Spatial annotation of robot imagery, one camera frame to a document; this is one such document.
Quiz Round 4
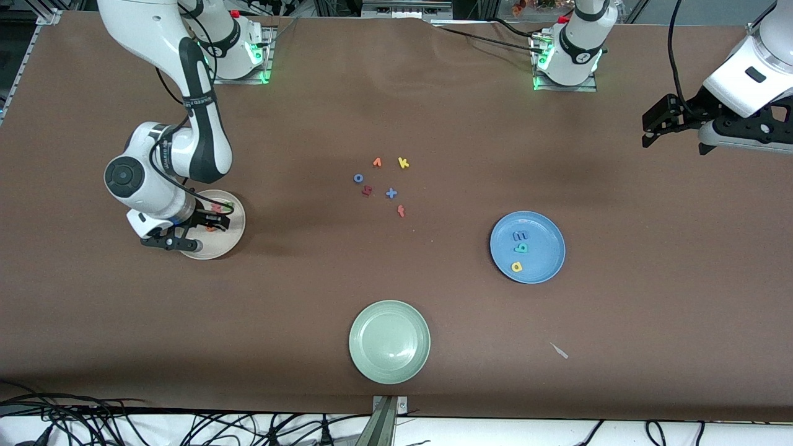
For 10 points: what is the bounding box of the blue plate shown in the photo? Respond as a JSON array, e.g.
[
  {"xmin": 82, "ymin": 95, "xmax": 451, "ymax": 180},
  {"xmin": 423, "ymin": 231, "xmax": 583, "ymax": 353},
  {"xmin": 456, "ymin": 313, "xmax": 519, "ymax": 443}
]
[{"xmin": 489, "ymin": 211, "xmax": 566, "ymax": 285}]

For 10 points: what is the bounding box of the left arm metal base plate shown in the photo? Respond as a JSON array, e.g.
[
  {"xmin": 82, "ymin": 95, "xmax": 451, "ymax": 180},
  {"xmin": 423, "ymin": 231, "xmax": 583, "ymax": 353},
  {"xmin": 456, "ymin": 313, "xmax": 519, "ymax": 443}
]
[{"xmin": 532, "ymin": 31, "xmax": 599, "ymax": 93}]

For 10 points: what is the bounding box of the aluminium frame crossbar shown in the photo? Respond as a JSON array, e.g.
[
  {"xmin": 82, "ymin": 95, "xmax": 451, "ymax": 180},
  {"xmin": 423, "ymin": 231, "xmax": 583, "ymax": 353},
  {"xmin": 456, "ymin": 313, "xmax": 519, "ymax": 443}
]
[{"xmin": 361, "ymin": 0, "xmax": 455, "ymax": 21}]

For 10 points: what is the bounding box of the black cable on mat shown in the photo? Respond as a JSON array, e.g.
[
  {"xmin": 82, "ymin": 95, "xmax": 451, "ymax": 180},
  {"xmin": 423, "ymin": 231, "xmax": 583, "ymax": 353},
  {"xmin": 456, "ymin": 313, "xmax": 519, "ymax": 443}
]
[
  {"xmin": 431, "ymin": 22, "xmax": 542, "ymax": 53},
  {"xmin": 488, "ymin": 17, "xmax": 542, "ymax": 40}
]

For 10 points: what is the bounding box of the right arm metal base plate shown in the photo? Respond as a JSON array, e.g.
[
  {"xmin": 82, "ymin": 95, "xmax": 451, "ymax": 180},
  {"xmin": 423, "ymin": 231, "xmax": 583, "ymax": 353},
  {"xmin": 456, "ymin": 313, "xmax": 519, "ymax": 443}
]
[{"xmin": 206, "ymin": 27, "xmax": 275, "ymax": 85}]

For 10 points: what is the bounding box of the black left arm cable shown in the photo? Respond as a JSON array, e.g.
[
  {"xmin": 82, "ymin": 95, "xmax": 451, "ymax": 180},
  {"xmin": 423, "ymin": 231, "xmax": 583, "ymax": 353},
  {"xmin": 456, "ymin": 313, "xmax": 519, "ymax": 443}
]
[{"xmin": 667, "ymin": 0, "xmax": 687, "ymax": 103}]

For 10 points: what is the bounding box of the brown table mat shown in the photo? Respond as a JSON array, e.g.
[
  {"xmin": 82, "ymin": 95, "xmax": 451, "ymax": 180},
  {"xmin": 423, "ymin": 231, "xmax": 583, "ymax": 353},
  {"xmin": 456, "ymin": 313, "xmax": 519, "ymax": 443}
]
[{"xmin": 0, "ymin": 11, "xmax": 793, "ymax": 423}]

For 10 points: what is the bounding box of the black floor cable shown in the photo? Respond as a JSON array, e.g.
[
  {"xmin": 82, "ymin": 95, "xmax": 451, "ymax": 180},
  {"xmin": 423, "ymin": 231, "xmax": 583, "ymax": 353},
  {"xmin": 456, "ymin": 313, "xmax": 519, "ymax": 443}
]
[
  {"xmin": 0, "ymin": 381, "xmax": 151, "ymax": 446},
  {"xmin": 248, "ymin": 411, "xmax": 293, "ymax": 446},
  {"xmin": 309, "ymin": 413, "xmax": 349, "ymax": 446}
]

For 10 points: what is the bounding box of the pale green plate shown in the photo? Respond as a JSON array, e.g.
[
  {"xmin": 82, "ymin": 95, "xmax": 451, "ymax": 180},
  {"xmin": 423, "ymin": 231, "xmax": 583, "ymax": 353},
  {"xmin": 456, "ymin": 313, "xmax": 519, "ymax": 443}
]
[{"xmin": 348, "ymin": 300, "xmax": 431, "ymax": 385}]

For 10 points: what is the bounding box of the beige brown plate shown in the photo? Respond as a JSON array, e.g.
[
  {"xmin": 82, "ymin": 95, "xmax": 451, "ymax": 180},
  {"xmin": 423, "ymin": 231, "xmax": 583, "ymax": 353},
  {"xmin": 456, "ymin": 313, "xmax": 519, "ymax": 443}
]
[{"xmin": 177, "ymin": 189, "xmax": 247, "ymax": 261}]

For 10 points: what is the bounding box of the aluminium camera post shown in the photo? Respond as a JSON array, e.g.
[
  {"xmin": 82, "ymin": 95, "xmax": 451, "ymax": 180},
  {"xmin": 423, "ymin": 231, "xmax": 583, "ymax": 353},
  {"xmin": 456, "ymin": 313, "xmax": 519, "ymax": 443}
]
[{"xmin": 356, "ymin": 395, "xmax": 410, "ymax": 446}]

